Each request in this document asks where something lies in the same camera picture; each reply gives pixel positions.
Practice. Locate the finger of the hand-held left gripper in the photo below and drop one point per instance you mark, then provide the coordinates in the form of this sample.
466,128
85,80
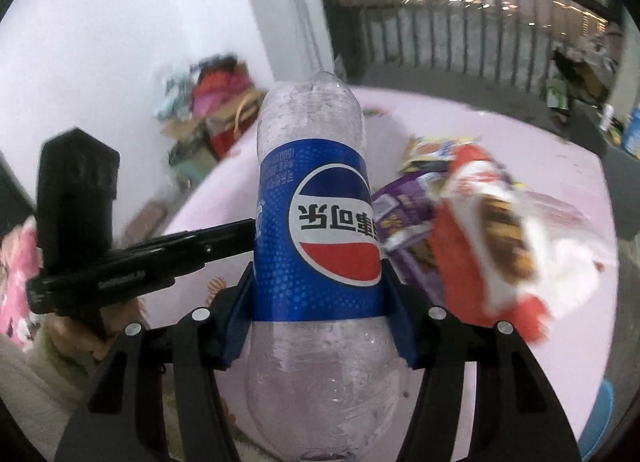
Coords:
200,244

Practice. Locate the pink printed clothing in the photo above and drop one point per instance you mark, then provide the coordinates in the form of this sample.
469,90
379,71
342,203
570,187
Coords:
17,287

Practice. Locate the person's left hand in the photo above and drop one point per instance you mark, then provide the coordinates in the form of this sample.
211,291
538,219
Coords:
82,347

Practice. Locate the red snack packet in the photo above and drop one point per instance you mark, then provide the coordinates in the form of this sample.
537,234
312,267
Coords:
465,242

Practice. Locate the clear plastic bottle blue label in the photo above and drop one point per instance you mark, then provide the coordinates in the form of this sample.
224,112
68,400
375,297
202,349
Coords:
320,352

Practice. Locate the purple snack packet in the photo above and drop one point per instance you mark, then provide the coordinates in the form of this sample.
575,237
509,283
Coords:
407,227

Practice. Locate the metal balcony railing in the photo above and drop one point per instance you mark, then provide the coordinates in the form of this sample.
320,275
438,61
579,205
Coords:
450,27

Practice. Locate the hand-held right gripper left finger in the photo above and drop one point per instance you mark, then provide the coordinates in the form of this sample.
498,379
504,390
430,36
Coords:
235,327

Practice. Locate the green bag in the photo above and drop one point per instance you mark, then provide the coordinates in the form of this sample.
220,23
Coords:
556,94

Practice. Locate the yellow snack packet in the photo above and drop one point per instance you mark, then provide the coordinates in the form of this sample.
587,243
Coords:
430,149

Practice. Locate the small white bottle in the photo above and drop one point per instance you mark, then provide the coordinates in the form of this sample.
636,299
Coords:
608,117

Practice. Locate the pile of bags and boxes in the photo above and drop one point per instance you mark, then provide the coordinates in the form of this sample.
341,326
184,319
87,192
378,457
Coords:
215,102

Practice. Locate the blue packet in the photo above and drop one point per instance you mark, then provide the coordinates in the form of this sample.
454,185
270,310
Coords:
632,129

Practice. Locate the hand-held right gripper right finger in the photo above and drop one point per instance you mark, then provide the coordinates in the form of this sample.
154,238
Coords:
402,327

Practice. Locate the clear plastic bag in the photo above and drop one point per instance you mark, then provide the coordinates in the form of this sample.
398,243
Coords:
565,252

